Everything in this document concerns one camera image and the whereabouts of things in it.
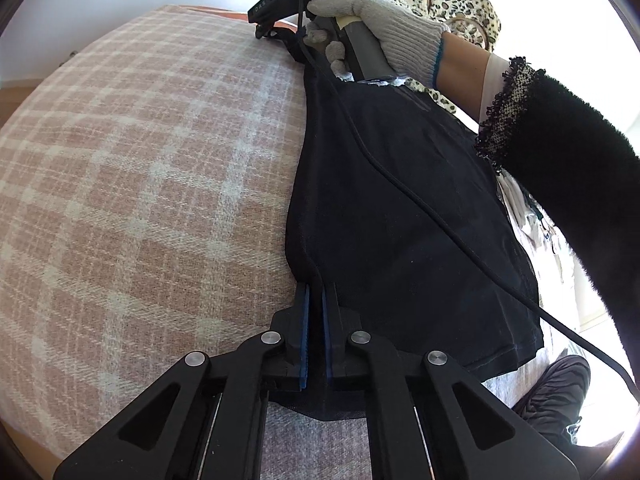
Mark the grey striped trousers leg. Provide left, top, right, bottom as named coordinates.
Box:
left=512, top=353, right=591, bottom=444

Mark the pink plaid blanket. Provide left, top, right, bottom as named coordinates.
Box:
left=1, top=6, right=338, bottom=460

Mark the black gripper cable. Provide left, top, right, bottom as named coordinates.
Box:
left=294, top=0, right=640, bottom=391

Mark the black t-shirt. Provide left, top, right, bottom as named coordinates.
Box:
left=282, top=36, right=544, bottom=380

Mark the right hand grey knit glove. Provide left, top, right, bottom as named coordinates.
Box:
left=307, top=0, right=450, bottom=89

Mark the stack of folded light clothes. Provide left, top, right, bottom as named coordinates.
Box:
left=497, top=171, right=578, bottom=318

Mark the orange patterned bedsheet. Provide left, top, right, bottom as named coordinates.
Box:
left=180, top=6, right=297, bottom=32

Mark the right forearm black fuzzy sleeve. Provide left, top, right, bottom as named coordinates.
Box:
left=432, top=34, right=640, bottom=391

